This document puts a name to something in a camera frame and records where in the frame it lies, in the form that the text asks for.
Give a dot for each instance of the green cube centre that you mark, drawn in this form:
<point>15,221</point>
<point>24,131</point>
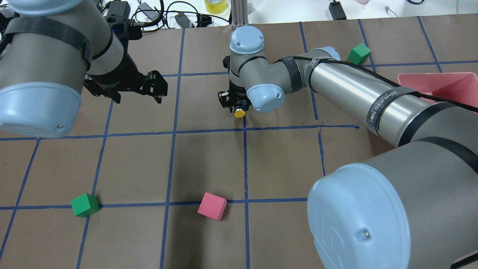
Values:
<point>85,205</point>

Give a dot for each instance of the pink plastic bin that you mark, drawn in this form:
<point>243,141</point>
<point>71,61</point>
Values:
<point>457,86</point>

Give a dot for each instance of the green cube far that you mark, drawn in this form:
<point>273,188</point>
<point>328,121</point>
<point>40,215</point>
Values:
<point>359,54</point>

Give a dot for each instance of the yellow tape roll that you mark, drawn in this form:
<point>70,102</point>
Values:
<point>215,6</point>

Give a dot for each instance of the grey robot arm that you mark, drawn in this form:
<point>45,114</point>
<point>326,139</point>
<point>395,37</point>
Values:
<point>53,49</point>
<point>413,203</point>

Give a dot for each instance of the pink cube far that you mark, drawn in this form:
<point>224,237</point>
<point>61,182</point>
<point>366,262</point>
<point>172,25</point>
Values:
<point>212,206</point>

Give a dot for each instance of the aluminium frame post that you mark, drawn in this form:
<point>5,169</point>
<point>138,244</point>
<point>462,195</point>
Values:
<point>239,13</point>

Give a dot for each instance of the yellow push button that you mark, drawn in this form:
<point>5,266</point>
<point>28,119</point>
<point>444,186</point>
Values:
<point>239,111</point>

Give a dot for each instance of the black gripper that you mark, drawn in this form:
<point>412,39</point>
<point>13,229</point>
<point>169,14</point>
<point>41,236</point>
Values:
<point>233,95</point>
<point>126,76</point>

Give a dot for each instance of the black power adapter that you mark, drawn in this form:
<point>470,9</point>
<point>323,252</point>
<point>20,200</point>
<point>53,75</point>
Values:
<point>336,11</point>

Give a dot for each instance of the green cube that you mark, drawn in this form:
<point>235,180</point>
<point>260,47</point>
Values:
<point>359,54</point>
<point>85,205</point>

